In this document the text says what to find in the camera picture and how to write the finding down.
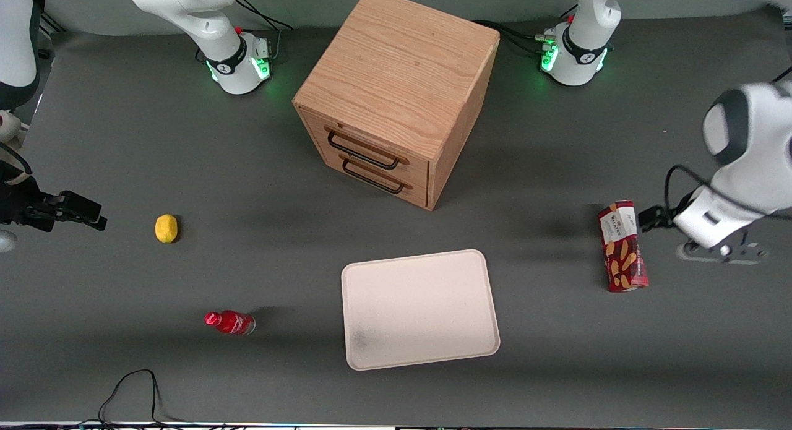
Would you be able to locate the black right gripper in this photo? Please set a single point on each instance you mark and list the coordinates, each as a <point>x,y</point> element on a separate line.
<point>18,206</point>

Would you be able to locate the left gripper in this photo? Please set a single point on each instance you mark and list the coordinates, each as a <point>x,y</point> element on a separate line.
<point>661,218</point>

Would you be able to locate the red cookie box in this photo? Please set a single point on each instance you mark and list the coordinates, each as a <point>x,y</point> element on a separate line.
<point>624,247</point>

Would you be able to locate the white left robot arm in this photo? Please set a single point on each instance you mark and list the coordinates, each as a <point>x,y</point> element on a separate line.
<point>581,40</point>

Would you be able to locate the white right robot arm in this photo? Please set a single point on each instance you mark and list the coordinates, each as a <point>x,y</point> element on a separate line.
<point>210,21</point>

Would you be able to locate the beige plastic tray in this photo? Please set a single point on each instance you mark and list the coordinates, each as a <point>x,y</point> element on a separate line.
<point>419,309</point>

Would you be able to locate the yellow lemon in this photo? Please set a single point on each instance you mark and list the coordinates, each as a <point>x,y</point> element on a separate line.
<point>166,228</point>

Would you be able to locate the small red soda bottle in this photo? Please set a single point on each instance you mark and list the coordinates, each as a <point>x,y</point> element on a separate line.
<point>230,322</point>

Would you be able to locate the wooden drawer cabinet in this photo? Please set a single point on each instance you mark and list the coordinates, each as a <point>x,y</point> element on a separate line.
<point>396,77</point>

